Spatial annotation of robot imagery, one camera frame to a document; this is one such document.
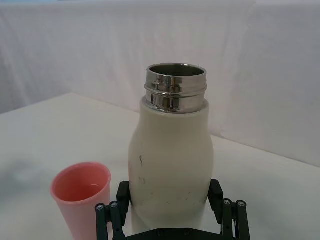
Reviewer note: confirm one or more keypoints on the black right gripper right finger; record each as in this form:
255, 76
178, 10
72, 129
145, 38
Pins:
226, 212

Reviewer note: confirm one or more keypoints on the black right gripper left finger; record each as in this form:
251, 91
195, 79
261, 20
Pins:
117, 212

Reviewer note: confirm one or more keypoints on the cream vacuum bottle steel neck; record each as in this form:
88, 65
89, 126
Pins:
170, 155

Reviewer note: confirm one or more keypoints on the pink plastic cup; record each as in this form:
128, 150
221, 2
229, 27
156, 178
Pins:
77, 190

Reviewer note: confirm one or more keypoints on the white table cloth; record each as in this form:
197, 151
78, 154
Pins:
37, 140

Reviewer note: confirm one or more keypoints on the white curtain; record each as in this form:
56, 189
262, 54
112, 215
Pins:
75, 50

